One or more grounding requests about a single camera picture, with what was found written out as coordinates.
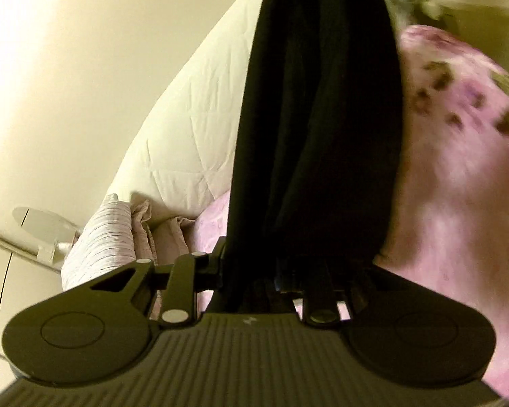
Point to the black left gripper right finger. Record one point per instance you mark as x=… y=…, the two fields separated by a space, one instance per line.
x=398 y=329

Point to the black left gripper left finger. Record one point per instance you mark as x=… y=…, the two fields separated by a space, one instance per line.
x=107 y=325

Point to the black garment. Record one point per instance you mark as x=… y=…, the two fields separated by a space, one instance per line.
x=317 y=152

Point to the cream built-in wardrobe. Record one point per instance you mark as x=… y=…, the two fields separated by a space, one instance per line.
x=23 y=283

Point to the pink rose blanket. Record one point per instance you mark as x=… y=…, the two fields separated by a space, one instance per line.
x=461 y=250

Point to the cream quilted headboard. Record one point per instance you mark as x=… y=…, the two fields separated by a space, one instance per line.
x=181 y=159

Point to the pink floral pillow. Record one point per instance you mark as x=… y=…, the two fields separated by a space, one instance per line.
x=457 y=100

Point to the white wall lamp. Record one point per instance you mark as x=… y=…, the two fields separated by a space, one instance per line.
x=55 y=235

